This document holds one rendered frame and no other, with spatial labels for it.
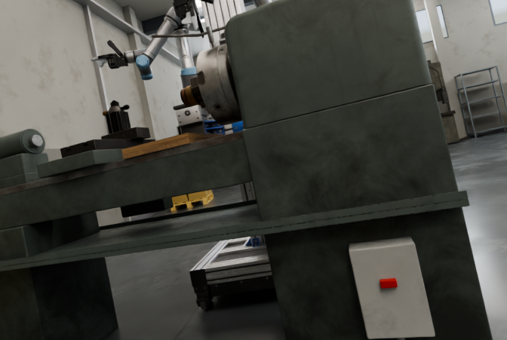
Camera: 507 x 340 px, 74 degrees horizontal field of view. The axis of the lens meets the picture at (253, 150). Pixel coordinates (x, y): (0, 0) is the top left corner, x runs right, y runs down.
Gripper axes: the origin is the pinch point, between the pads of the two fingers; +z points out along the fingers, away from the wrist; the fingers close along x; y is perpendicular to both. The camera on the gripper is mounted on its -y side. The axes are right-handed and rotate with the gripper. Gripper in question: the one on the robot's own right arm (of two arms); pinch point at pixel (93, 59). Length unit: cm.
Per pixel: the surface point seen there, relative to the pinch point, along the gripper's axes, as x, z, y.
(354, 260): -142, -84, 99
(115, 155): -76, -15, 59
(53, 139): 363, 154, 31
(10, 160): -41, 40, 53
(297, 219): -134, -72, 86
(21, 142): -43, 33, 45
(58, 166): -78, 7, 58
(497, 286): -112, -162, 145
